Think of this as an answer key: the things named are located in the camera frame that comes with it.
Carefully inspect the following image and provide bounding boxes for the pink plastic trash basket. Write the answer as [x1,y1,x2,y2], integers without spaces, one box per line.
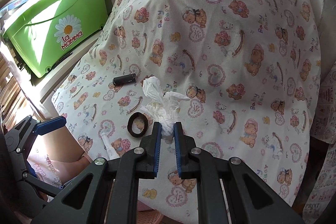
[137,201,164,224]

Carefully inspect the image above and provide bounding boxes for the hello kitty pink clothing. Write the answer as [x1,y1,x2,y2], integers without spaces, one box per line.
[27,139,93,188]

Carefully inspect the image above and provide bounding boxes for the printed cloth at right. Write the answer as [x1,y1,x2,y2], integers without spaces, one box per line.
[302,66,335,223]

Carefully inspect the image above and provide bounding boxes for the black cylinder battery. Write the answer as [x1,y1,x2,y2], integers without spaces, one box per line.
[112,73,137,86]

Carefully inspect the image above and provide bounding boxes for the books on shelf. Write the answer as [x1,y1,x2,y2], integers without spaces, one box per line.
[1,0,29,17]

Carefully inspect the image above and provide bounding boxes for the green plastic storage box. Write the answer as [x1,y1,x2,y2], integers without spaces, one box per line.
[2,0,108,78]

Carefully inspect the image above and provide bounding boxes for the teddy bear print sheet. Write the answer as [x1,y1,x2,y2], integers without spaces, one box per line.
[51,0,322,224]

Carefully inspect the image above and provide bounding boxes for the black hair tie ring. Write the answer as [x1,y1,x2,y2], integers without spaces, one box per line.
[126,112,149,138]

